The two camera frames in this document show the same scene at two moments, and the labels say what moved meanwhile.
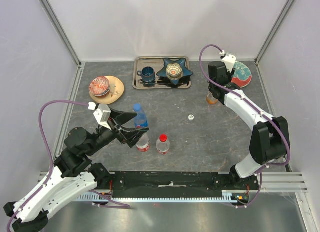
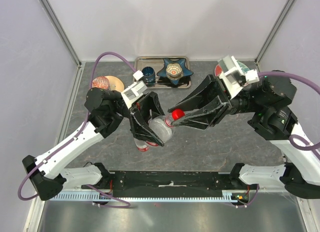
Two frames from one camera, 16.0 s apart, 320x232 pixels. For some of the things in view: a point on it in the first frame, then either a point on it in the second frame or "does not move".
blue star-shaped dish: [186, 71] does not move
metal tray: [160, 82] does not move
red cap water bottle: [163, 145] -> [163, 127]
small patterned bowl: [174, 70] does not move
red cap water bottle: [143, 144] does not move
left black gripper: [132, 137] -> [145, 103]
